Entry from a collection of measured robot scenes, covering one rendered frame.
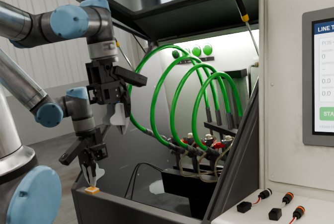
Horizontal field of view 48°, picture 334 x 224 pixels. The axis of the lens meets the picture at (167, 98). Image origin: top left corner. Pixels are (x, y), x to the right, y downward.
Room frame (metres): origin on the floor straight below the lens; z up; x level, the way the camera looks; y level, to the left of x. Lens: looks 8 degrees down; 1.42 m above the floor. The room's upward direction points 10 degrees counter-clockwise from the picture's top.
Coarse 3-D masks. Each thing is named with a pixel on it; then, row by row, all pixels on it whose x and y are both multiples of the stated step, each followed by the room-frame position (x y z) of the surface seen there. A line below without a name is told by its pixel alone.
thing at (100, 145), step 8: (96, 128) 1.34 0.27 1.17; (80, 136) 1.29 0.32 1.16; (88, 136) 1.34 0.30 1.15; (96, 136) 1.33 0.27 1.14; (88, 144) 1.31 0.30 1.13; (96, 144) 1.33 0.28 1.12; (104, 144) 1.33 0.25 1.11; (80, 152) 1.31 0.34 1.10; (88, 152) 1.28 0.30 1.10; (96, 152) 1.32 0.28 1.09; (104, 152) 1.34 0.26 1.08; (80, 160) 1.32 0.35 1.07; (88, 160) 1.28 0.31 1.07; (96, 160) 1.31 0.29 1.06
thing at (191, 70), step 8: (200, 64) 1.20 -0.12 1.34; (208, 64) 1.22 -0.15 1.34; (192, 72) 1.17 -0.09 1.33; (184, 80) 1.14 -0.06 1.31; (176, 88) 1.13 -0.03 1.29; (224, 88) 1.26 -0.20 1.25; (176, 96) 1.11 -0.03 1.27; (224, 96) 1.27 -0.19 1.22; (232, 128) 1.27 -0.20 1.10; (176, 136) 1.09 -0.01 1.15; (184, 144) 1.11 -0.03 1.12; (192, 152) 1.13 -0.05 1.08; (200, 152) 1.15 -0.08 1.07
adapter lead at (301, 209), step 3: (297, 207) 0.83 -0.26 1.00; (300, 207) 0.83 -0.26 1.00; (303, 207) 0.83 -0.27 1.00; (297, 210) 0.82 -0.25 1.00; (300, 210) 0.82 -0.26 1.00; (303, 210) 0.82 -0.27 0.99; (294, 213) 0.81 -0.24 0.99; (297, 213) 0.81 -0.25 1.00; (300, 213) 0.81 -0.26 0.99; (303, 213) 0.82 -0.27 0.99; (294, 216) 0.81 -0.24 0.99; (297, 216) 0.80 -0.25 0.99; (300, 216) 0.81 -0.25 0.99; (297, 219) 0.80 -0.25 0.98; (291, 222) 0.80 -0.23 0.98; (294, 222) 0.80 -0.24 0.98
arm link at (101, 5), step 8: (88, 0) 0.98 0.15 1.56; (96, 0) 0.98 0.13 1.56; (104, 0) 0.99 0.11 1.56; (96, 8) 0.97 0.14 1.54; (104, 8) 0.99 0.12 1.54; (104, 16) 0.98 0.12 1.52; (104, 24) 0.97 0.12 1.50; (112, 24) 1.01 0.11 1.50; (104, 32) 0.98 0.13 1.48; (112, 32) 1.00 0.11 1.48; (88, 40) 0.99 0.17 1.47; (96, 40) 0.98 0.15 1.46; (104, 40) 0.98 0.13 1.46
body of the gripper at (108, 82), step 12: (96, 60) 0.98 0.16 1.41; (108, 60) 0.98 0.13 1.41; (96, 72) 0.99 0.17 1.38; (108, 72) 1.00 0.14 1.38; (96, 84) 0.97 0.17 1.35; (108, 84) 0.97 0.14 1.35; (120, 84) 1.00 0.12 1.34; (96, 96) 0.99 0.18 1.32; (108, 96) 0.97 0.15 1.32; (120, 96) 0.99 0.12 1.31
